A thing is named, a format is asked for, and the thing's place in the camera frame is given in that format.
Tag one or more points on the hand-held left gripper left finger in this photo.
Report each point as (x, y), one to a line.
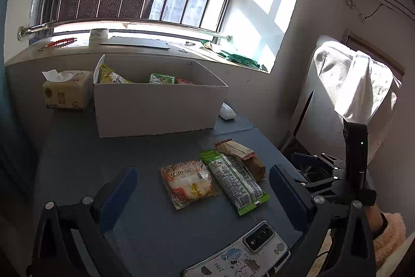
(118, 196)

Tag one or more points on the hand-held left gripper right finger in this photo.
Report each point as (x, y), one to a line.
(288, 196)

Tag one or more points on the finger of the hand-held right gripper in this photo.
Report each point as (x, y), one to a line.
(327, 186)
(304, 160)

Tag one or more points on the long green snack packet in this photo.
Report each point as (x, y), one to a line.
(235, 183)

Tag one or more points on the brown-edged bread packet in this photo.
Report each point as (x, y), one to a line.
(240, 155)

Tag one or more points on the clear orange-print bread packet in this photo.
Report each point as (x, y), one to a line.
(189, 184)

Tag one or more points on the white cardboard box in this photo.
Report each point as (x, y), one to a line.
(155, 111)

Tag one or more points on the yellow-green white snack packet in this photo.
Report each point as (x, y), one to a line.
(112, 76)

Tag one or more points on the small green snack packet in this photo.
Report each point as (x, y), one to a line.
(161, 79)

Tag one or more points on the red pink snack packet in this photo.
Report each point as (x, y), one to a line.
(183, 81)

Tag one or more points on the person's right forearm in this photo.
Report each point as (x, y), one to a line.
(394, 231)

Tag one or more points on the white standing appliance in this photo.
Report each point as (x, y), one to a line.
(314, 108)

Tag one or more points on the phone with cartoon case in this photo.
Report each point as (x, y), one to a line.
(259, 244)

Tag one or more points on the white draped cloth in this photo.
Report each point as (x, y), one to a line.
(360, 82)

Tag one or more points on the tissue box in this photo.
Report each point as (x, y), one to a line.
(66, 92)

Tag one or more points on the green cloth on sill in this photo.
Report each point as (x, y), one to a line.
(243, 60)

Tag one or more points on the green paper scrap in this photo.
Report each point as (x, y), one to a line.
(206, 44)

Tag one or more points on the flat grey board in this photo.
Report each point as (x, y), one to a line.
(136, 44)

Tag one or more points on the red beaded tool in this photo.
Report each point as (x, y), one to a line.
(60, 43)

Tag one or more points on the wooden frame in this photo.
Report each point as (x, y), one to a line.
(382, 54)

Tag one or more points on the wall air conditioner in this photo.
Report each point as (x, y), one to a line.
(397, 2)

